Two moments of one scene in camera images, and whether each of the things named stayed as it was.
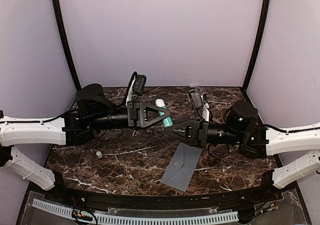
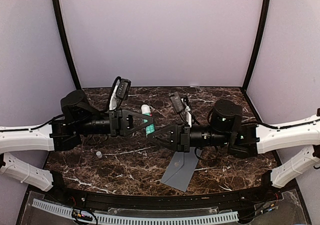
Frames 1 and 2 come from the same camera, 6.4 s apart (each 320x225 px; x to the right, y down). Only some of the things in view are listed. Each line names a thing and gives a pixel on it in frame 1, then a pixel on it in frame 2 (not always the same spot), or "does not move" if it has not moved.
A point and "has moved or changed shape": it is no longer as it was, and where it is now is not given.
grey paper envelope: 181,169 does not move
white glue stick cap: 99,154 does not move
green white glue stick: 167,122 has moved or changed shape
